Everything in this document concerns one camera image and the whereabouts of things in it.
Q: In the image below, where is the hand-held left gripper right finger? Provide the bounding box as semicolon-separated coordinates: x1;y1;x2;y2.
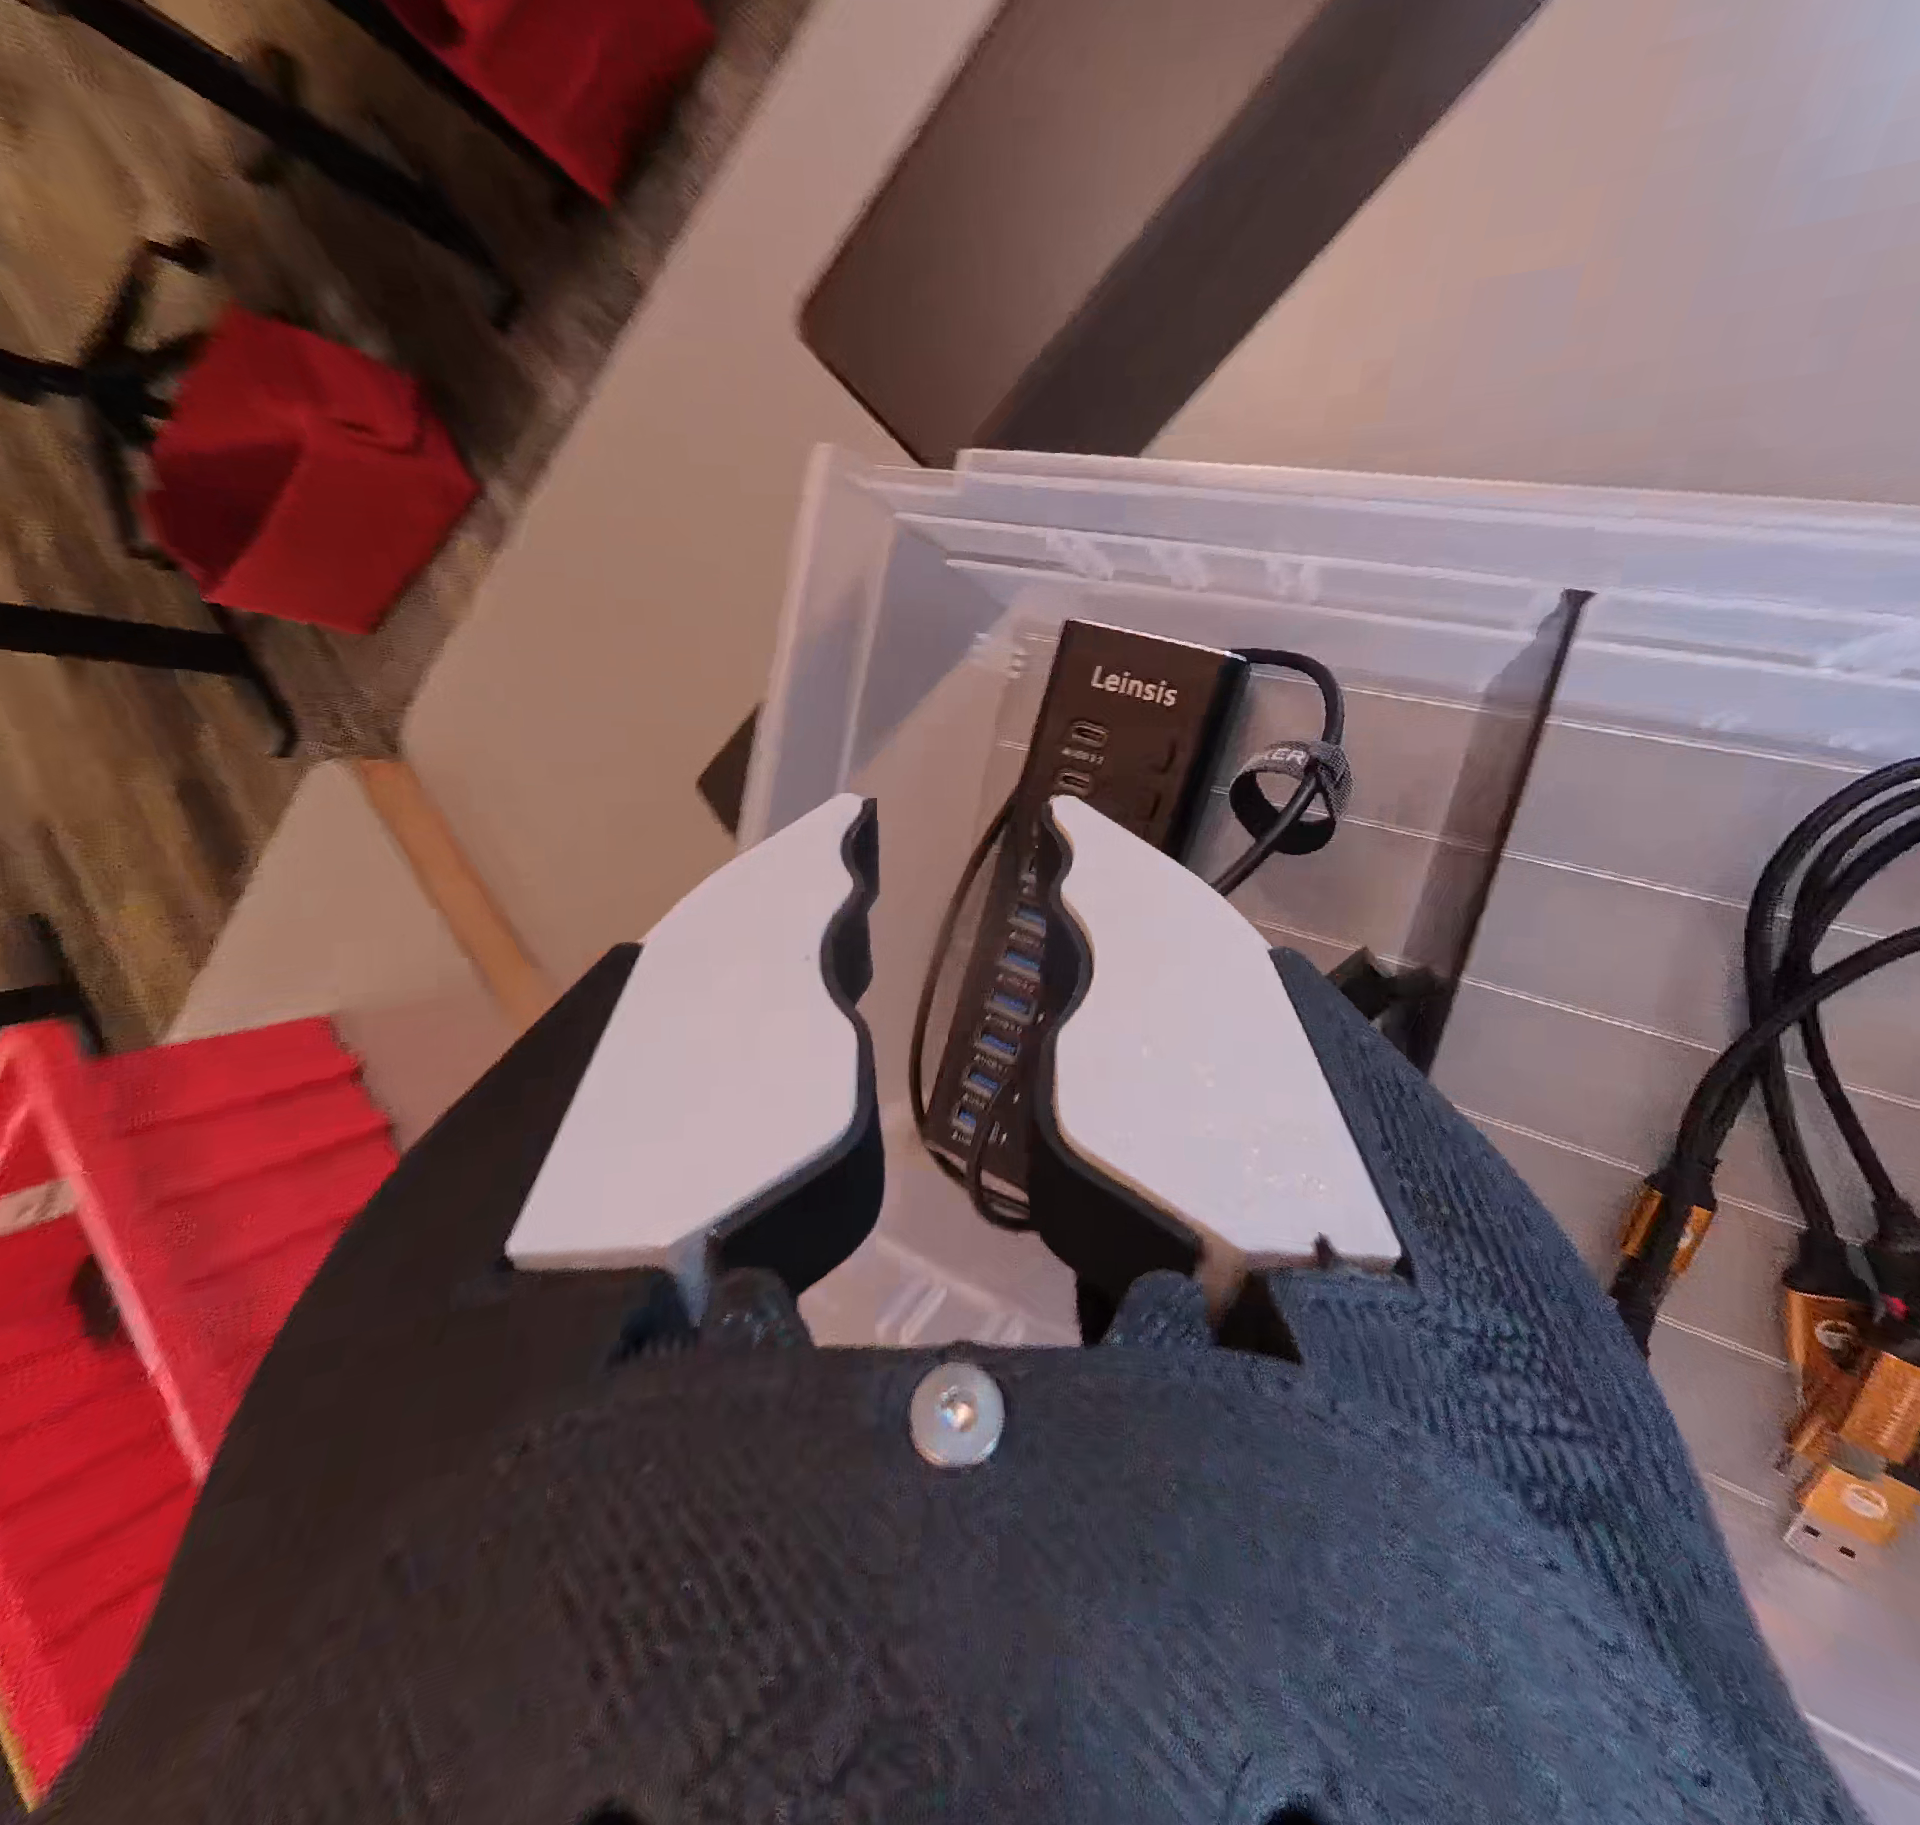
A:
1032;796;1399;1331

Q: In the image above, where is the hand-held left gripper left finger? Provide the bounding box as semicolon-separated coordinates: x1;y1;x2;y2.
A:
506;796;888;1314

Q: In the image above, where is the clear plastic bin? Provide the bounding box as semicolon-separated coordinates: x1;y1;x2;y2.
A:
741;445;1920;1825

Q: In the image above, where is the thick black braided usb cable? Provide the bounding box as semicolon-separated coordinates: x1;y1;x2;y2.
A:
1605;924;1920;1351

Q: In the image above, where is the wooden table leg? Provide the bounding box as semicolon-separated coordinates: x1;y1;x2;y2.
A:
354;761;563;1028

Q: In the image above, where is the black bin divider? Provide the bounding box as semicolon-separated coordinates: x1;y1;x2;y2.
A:
1356;585;1590;1080

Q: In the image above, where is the red ribbed tote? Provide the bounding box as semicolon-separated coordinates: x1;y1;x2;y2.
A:
0;1011;399;1804

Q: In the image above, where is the red felt basket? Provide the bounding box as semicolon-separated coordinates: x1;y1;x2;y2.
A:
320;0;710;206
142;303;488;638

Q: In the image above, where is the black table leg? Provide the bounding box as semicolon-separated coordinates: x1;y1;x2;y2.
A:
0;605;302;761

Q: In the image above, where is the black chair base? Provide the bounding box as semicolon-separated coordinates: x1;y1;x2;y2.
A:
0;242;228;569

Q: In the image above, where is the black hub cable with strap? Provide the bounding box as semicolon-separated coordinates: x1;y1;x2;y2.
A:
911;643;1354;1234

